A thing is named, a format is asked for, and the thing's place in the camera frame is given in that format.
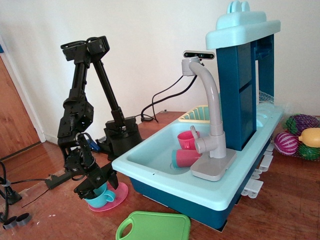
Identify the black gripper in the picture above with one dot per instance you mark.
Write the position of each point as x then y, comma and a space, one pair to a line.
92, 187

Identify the teal plastic cup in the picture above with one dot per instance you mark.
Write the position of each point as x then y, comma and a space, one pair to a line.
107, 197

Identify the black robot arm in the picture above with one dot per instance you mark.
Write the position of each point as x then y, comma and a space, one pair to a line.
122, 133

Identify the lying pink cup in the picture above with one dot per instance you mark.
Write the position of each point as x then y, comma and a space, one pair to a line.
182, 158

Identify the upright pink cup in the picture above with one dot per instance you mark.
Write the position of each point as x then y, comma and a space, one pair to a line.
186, 140

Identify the blue toy kitchen sink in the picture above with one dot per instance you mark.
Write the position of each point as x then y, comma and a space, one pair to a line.
244, 45

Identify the pink plastic plate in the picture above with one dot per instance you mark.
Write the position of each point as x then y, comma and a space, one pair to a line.
121, 193

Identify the black power strip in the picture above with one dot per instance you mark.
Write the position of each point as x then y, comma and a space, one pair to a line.
54, 181

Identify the green plastic cutting board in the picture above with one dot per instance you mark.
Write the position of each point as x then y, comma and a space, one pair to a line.
145, 225

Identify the black tape roll right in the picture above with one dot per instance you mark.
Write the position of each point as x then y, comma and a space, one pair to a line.
23, 219

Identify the black tape roll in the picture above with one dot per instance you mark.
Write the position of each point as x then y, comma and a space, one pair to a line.
10, 223
23, 219

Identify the black tripod stand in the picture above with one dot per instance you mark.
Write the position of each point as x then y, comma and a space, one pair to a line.
9, 195

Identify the black tape roll left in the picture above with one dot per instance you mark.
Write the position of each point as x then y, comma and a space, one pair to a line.
10, 223

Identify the wooden door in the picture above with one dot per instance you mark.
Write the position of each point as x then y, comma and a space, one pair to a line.
17, 132

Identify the grey toy faucet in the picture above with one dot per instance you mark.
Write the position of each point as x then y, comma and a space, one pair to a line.
215, 158

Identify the yellow dish rack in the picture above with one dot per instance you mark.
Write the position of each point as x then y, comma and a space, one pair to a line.
199, 114

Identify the white plastic clips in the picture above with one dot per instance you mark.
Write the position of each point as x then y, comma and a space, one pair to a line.
254, 184

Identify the black webcam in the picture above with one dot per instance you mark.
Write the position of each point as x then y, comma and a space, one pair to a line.
202, 55

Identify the net bag of toy vegetables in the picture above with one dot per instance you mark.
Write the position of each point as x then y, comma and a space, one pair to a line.
287, 143

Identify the yellow toy lemon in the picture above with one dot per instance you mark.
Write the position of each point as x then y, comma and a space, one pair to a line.
310, 137

